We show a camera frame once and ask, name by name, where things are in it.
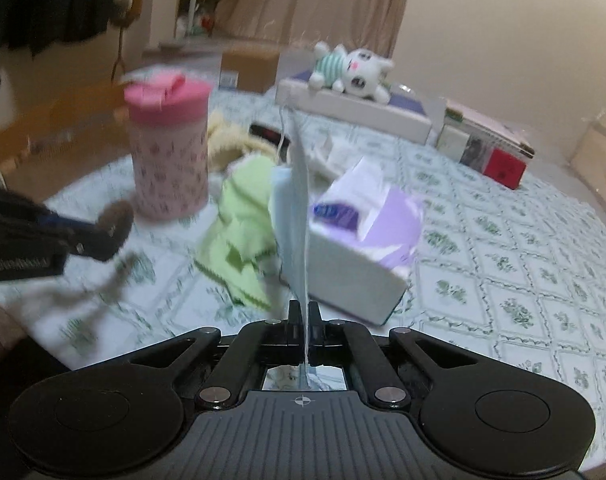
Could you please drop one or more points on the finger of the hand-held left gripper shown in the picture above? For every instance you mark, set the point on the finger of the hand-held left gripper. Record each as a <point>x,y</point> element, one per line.
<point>88,247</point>
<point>68,222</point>

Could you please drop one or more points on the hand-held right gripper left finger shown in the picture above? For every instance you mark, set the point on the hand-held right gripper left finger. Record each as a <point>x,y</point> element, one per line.
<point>295,330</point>

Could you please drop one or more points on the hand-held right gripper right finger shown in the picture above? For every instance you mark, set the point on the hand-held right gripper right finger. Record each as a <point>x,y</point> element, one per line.
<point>317,332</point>

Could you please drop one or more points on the large cardboard box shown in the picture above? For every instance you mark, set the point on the large cardboard box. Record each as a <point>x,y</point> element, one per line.
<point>48,125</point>

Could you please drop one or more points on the blue face mask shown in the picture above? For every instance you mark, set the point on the blue face mask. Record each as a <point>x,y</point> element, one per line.
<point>289,230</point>

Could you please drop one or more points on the pink lidded cup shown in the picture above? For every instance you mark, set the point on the pink lidded cup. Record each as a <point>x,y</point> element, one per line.
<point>168,160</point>

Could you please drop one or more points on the green cloth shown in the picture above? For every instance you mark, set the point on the green cloth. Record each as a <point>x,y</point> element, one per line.
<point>238,220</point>

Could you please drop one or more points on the purple tissue pack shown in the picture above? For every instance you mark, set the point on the purple tissue pack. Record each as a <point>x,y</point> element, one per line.
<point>353,270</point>

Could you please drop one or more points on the white cloth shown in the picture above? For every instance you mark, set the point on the white cloth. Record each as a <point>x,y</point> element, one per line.
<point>333,157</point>

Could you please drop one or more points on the green floral printed bed sheet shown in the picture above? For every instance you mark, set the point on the green floral printed bed sheet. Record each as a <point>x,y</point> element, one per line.
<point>483,270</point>

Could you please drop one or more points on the yellow cloth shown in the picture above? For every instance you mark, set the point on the yellow cloth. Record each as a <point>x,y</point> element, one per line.
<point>228,137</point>

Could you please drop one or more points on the black and red gadget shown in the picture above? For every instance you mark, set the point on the black and red gadget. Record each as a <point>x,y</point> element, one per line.
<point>265,132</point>

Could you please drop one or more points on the white flat box navy top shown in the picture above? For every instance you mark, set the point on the white flat box navy top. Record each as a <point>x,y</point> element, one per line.
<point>363,115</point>

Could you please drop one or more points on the hanging dark clothes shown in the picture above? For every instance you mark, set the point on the hanging dark clothes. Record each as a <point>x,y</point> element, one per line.
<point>48,0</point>

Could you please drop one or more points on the small closed cardboard box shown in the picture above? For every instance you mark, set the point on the small closed cardboard box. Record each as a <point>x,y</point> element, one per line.
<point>248,67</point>

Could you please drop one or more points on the white plush toy striped shirt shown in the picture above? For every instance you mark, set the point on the white plush toy striped shirt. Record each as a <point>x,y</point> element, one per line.
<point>363,72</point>

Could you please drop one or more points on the beige curtain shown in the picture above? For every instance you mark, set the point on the beige curtain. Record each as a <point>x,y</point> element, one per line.
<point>308,0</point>

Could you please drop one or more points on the plastic wrapped wooden headboard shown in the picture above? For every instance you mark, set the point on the plastic wrapped wooden headboard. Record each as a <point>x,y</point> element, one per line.
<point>598,155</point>

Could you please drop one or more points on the wooden bed frame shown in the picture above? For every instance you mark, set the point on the wooden bed frame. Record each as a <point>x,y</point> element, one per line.
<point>0,320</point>

